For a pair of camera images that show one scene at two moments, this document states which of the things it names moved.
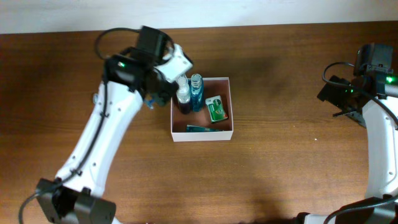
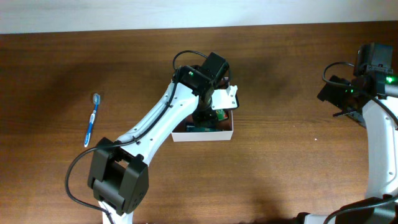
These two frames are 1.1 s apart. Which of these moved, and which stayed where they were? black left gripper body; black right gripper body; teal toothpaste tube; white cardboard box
Moved: black left gripper body
Stayed: black right gripper body; white cardboard box; teal toothpaste tube
